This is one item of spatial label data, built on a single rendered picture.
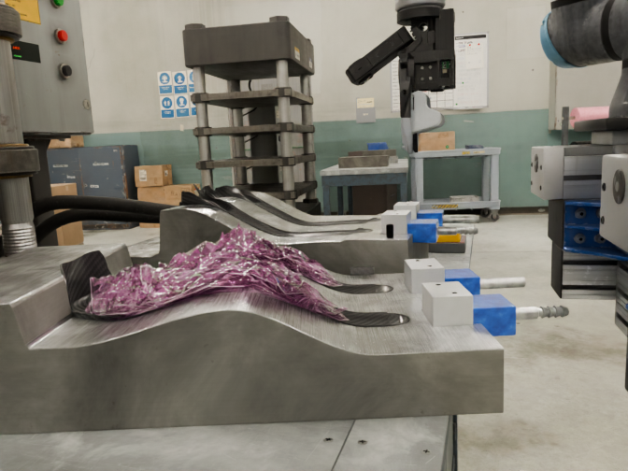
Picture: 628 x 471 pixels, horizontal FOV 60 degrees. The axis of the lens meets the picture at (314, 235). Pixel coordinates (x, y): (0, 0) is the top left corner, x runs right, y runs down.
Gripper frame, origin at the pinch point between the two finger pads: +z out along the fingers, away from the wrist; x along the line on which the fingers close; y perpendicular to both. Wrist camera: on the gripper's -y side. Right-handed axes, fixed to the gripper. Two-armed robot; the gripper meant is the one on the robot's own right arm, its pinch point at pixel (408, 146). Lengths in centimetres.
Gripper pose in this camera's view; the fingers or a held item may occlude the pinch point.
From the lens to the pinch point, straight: 89.3
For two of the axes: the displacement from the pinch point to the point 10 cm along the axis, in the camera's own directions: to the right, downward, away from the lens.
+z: 0.5, 9.8, 1.7
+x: 3.0, -1.7, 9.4
